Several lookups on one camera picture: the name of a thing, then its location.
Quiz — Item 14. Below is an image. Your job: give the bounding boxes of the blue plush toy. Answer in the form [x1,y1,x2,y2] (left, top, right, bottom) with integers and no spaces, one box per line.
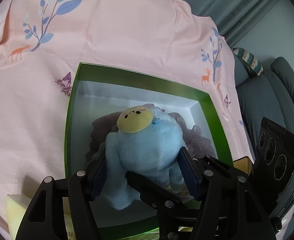
[103,104,186,210]

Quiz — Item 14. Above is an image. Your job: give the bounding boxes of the cream yellow fleece blanket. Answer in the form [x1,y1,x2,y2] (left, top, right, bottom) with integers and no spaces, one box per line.
[4,174,76,240]

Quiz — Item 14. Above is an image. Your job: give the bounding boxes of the purple mesh bath sponge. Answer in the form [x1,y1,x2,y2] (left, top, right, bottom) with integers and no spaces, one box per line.
[85,112,216,163]

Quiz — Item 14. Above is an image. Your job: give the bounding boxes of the black gold tin box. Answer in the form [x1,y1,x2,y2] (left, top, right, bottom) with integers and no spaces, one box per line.
[233,156,253,175]

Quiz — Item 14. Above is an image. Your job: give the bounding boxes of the grey sofa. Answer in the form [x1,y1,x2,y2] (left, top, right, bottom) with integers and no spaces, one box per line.
[235,57,294,162]

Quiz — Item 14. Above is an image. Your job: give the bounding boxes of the green open box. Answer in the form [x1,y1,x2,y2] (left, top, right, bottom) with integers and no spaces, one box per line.
[63,62,235,240]

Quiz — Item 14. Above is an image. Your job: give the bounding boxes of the striped cushion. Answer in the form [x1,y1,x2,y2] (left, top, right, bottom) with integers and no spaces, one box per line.
[232,48,263,78]

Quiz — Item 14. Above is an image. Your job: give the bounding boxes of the pink printed tablecloth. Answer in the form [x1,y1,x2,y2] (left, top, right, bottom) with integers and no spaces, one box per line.
[0,0,250,239]

